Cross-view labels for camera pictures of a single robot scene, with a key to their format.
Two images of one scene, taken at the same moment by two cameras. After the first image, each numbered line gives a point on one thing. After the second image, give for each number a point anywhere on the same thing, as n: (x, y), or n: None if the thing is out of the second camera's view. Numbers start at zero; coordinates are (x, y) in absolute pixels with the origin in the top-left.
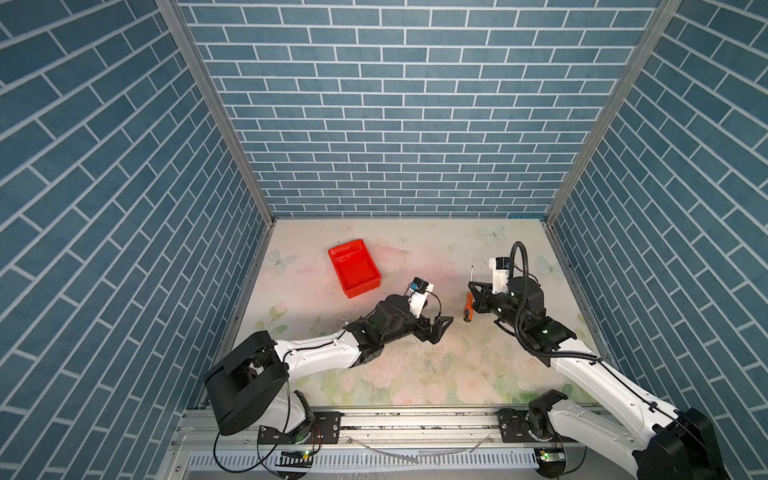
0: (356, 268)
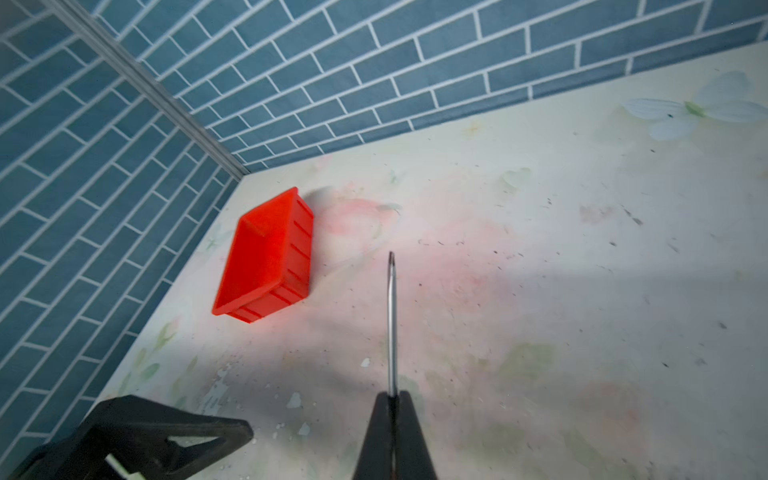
0: (269, 263)
